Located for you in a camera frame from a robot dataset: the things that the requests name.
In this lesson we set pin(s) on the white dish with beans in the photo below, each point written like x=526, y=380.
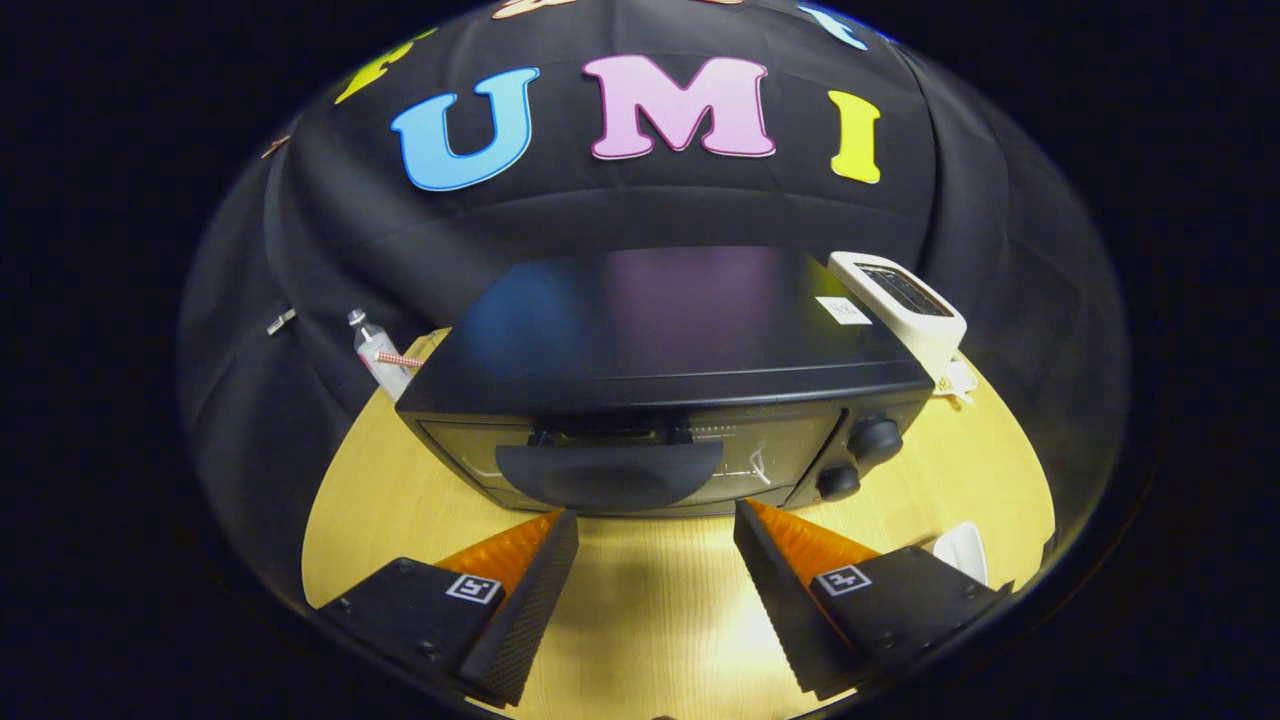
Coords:
x=957, y=380

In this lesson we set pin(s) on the clear plastic bottle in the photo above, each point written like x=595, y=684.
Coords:
x=385, y=375

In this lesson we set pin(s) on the white pop-up toaster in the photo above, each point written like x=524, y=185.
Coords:
x=935, y=335

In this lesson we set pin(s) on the black toaster oven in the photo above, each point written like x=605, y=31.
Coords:
x=680, y=330

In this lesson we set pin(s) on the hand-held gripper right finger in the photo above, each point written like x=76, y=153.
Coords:
x=785, y=610

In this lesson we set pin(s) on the red striped straw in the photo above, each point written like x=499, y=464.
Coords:
x=398, y=358

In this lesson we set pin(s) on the white ribbed dish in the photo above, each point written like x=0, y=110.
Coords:
x=965, y=555

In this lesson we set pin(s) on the silver clip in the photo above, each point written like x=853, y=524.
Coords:
x=280, y=321

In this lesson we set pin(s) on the black backdrop cloth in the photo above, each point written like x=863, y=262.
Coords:
x=300, y=250

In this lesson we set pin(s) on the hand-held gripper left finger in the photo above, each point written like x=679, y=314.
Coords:
x=525, y=610

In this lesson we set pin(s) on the copper clip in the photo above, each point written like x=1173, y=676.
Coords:
x=275, y=146

